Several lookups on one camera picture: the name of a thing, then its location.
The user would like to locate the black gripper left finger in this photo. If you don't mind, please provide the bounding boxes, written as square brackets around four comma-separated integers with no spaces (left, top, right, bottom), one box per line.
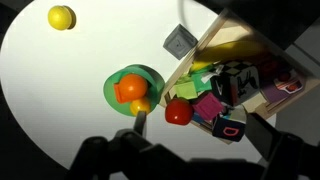
[133,110,148,138]

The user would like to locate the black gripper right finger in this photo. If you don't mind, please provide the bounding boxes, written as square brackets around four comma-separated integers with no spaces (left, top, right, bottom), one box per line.
[244,112,284,160]

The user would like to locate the yellow lemon toy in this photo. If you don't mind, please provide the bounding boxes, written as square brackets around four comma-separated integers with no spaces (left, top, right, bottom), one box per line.
[47,4,77,32]

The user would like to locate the small yellow ball toy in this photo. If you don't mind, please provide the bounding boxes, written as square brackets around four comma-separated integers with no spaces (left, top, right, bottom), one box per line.
[129,96,152,117]

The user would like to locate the orange block toy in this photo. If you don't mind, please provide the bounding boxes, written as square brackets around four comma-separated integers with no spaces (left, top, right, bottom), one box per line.
[113,81,134,105]

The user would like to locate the orange ball toy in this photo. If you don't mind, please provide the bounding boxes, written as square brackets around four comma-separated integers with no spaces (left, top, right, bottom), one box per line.
[118,73,149,104]

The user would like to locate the red tomato toy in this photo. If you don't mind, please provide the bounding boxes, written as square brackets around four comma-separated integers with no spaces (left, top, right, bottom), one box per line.
[164,97,195,127]

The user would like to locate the yellow banana toy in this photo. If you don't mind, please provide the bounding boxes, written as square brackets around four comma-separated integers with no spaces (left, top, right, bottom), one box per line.
[189,39,268,73]

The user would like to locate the wooden tray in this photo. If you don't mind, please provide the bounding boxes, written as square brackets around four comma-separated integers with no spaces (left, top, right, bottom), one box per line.
[159,8,320,145]

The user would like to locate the black cube with letter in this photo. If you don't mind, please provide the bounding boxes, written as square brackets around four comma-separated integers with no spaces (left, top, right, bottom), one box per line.
[211,113,248,143]

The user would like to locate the purple picture card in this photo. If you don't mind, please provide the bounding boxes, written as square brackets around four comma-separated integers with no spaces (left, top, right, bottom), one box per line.
[259,68,306,104]

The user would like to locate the green plastic bowl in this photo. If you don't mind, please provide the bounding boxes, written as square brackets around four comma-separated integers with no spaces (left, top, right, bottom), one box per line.
[102,63,166,118]

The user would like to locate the lime green soft cube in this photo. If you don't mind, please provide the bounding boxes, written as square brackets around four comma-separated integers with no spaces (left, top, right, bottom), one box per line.
[173,80,199,100]

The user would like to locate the black checkered soft cube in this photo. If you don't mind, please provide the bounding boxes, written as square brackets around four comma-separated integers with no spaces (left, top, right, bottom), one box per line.
[210,60,262,108]

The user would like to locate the magenta soft cube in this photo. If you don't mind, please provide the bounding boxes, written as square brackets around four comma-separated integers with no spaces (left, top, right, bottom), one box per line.
[192,91,225,122]

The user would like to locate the teal green soft cube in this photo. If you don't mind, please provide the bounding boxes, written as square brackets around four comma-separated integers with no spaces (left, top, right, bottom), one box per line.
[190,71,214,93]

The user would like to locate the grey cube block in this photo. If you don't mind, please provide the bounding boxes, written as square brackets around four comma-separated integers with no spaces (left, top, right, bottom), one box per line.
[162,23,199,61]

